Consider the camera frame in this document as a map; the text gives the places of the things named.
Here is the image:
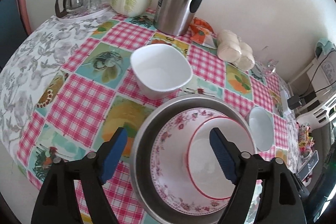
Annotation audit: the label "white bowl red rim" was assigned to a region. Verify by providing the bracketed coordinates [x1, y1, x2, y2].
[187, 117, 256, 200]

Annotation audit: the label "floral pink rimmed plate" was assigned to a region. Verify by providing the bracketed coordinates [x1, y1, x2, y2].
[150, 107, 230, 215]

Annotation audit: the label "colourful candy packs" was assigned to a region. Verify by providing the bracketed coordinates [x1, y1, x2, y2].
[298, 123, 315, 157]

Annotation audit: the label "small white bowl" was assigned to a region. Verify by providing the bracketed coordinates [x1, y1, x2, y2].
[248, 106, 274, 152]

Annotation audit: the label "white small box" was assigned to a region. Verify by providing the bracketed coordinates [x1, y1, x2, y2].
[280, 89, 291, 116]

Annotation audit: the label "white plastic chair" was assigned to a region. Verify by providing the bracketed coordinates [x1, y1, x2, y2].
[296, 93, 335, 130]

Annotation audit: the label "black power adapter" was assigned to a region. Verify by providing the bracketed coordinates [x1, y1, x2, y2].
[287, 94, 302, 110]

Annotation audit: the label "round metal tray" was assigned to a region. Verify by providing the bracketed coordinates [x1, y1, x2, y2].
[130, 95, 251, 223]

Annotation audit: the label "checked fruit tablecloth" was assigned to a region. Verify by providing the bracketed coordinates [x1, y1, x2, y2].
[1, 9, 299, 223]

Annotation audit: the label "white shelf unit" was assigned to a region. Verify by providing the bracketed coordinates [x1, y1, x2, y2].
[288, 39, 336, 98]

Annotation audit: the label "clear glass mug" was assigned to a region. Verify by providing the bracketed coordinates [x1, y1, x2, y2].
[256, 46, 278, 77]

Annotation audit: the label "bag of white buns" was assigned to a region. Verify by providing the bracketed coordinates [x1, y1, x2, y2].
[217, 30, 255, 72]

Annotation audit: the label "white square bowl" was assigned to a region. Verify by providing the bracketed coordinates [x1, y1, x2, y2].
[130, 44, 193, 100]

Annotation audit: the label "white round tray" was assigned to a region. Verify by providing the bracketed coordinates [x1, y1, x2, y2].
[58, 4, 112, 23]

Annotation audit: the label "orange snack packet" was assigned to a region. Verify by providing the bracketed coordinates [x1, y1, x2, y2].
[190, 17, 217, 49]

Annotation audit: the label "glass teapot black handle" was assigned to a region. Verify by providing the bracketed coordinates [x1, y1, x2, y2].
[55, 0, 84, 18]

